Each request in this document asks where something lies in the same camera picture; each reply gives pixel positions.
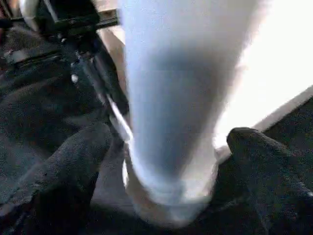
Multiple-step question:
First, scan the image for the white plastic table leg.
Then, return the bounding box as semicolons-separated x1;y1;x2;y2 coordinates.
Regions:
118;0;268;196

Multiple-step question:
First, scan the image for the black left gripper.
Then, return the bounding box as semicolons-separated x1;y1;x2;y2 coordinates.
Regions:
3;0;129;116

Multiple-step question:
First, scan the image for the black mat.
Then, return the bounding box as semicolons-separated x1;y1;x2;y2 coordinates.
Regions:
0;0;313;235

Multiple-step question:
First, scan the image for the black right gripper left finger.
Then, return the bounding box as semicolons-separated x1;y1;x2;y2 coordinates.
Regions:
0;123;112;235

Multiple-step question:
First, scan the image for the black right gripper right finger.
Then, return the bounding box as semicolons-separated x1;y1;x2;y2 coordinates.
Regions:
226;127;313;235

